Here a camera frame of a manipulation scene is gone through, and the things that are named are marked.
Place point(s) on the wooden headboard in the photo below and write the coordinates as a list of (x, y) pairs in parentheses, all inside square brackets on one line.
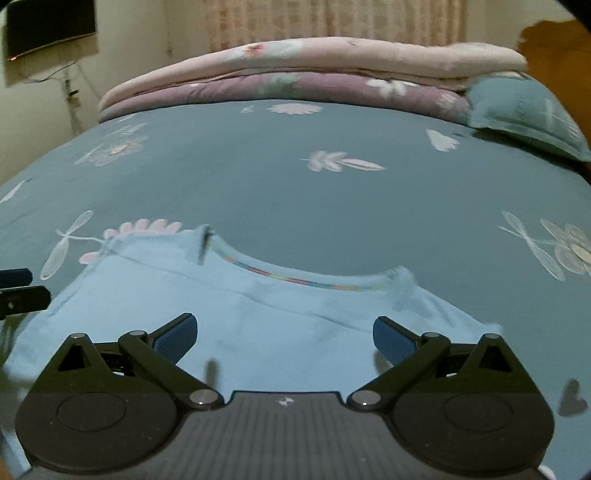
[(554, 46)]

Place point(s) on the beige patterned curtain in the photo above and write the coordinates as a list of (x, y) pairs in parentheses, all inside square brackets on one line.
[(346, 18)]

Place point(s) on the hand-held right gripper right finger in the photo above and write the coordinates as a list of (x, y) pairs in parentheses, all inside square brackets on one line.
[(392, 337)]

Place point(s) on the black wall television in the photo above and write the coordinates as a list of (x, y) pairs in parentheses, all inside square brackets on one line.
[(51, 23)]

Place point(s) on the teal pillow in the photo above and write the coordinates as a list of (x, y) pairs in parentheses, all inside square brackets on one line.
[(521, 110)]

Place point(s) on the pink floral quilt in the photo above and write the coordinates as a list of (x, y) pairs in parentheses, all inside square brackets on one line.
[(323, 57)]

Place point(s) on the light blue cartoon print shirt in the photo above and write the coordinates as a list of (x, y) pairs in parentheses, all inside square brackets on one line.
[(277, 304)]

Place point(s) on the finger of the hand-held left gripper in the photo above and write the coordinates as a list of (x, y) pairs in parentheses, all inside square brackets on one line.
[(16, 278), (23, 299)]

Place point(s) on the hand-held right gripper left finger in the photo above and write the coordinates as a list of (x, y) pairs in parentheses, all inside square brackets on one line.
[(178, 334)]

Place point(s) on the purple floral quilt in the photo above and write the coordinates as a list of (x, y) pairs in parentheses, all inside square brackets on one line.
[(277, 87)]

